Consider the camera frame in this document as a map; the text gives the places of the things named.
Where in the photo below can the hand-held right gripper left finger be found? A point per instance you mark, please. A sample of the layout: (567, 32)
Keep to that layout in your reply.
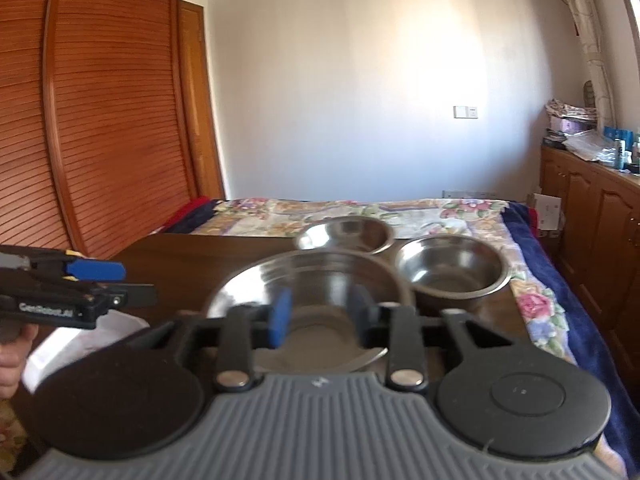
(280, 320)

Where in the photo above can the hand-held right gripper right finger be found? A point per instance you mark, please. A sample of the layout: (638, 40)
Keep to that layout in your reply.
(360, 320)

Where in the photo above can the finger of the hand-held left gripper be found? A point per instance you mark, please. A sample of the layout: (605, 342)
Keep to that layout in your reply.
(97, 270)
(132, 295)

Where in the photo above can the large steel bowl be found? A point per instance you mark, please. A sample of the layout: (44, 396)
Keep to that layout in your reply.
(320, 280)

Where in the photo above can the medium steel bowl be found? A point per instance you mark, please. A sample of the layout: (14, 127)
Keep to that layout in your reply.
(350, 232)

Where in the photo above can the small steel bowl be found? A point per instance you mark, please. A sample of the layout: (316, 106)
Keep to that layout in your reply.
(450, 270)

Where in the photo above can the person's left hand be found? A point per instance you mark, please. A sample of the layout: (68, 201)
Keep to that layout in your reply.
(12, 365)

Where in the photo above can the floral bedsheet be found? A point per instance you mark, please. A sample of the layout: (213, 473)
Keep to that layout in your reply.
(440, 220)

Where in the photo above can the louvred wooden wardrobe door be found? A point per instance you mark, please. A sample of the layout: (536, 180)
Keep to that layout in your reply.
(115, 110)
(25, 110)

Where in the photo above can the plain wooden door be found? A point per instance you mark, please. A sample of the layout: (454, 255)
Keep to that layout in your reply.
(200, 110)

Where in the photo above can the white cardboard box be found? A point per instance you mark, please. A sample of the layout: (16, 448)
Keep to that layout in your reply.
(547, 212)

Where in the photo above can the floral bed cover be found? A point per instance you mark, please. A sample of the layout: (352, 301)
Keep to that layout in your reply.
(590, 320)

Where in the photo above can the wooden cabinet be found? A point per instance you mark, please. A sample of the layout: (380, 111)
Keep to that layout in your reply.
(600, 240)

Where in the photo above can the clear plastic bag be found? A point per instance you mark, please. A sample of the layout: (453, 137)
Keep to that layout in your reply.
(590, 147)

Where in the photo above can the stack of papers and cloths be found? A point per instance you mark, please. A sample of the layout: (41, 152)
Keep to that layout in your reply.
(570, 120)

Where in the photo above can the blue spray can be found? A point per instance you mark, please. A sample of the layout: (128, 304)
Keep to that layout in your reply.
(620, 155)

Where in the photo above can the row of toiletry bottles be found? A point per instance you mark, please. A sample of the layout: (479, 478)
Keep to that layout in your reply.
(630, 152)

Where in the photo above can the patterned cream curtain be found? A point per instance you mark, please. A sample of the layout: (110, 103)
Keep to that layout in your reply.
(585, 35)

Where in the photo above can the wall power strip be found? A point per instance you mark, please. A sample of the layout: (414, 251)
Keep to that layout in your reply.
(467, 193)

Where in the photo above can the white wall socket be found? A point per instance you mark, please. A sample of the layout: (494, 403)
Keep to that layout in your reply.
(465, 112)

